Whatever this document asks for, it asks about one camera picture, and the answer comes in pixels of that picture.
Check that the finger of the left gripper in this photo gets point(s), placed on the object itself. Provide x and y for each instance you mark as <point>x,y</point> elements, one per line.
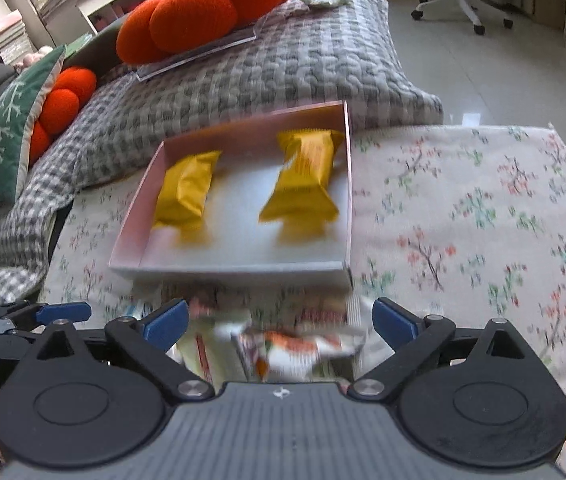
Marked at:
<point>27,315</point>

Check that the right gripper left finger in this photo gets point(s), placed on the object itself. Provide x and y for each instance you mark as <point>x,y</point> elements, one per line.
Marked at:
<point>142,346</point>

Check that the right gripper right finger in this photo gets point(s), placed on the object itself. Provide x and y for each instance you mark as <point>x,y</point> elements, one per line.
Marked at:
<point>416,342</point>

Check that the white snack packet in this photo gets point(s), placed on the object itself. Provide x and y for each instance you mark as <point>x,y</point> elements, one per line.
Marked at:
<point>236,344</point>

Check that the yellow snack packet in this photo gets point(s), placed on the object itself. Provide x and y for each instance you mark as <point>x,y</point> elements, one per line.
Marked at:
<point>181,202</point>
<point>300,197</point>

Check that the floral tablecloth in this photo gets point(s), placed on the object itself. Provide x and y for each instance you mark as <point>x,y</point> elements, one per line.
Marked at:
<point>468,223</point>

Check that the green embroidered cushion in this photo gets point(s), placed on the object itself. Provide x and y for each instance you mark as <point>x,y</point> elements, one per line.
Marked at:
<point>21,105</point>

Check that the pink white shallow box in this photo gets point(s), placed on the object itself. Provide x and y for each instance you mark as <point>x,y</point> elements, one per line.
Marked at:
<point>232,246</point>

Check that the small orange pumpkin pillow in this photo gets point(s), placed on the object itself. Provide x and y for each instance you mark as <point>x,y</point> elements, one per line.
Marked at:
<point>72,90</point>

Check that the grey checkered quilt cushion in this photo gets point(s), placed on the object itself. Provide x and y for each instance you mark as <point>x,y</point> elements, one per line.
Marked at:
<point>310,52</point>

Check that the clear acrylic tray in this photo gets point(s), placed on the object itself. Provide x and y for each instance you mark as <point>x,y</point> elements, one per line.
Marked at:
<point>238,38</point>

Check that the white office chair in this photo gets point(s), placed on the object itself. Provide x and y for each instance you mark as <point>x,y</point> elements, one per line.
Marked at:
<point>469,8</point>

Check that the large orange pumpkin pillow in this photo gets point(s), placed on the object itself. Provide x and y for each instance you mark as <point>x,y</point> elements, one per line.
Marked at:
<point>158,29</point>

